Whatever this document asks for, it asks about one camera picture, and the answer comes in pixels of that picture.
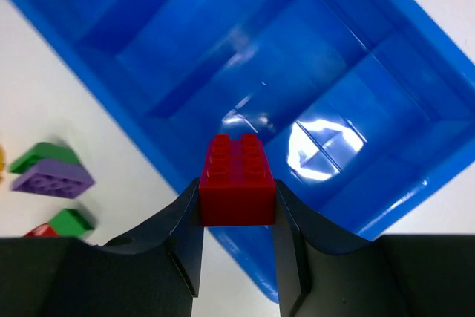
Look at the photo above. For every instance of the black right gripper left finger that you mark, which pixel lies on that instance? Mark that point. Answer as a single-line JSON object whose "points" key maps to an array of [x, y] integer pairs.
{"points": [[151, 270]]}

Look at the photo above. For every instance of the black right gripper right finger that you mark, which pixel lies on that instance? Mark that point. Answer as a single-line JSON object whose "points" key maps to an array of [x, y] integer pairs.
{"points": [[324, 270]]}

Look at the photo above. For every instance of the green duplo brick number three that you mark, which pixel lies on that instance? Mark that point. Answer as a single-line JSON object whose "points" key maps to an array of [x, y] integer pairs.
{"points": [[70, 223]]}

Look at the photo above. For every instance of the red rectangular duplo brick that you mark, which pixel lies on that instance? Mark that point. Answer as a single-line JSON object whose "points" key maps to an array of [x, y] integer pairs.
{"points": [[236, 187]]}

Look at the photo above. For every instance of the red rounded duplo brick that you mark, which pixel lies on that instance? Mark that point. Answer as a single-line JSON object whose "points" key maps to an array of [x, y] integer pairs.
{"points": [[44, 230]]}

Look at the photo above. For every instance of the purple duplo brick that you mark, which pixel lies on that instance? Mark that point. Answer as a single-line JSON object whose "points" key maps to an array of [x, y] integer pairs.
{"points": [[54, 178]]}

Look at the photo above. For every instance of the green sloped duplo brick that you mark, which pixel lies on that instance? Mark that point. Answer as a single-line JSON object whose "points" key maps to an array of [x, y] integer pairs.
{"points": [[40, 151]]}

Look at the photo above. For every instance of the blue plastic divided bin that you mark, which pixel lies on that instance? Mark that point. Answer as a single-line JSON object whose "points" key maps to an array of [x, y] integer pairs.
{"points": [[365, 107]]}

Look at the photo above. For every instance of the yellow rounded duplo brick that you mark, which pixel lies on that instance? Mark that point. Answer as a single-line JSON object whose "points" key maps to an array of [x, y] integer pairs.
{"points": [[2, 163]]}

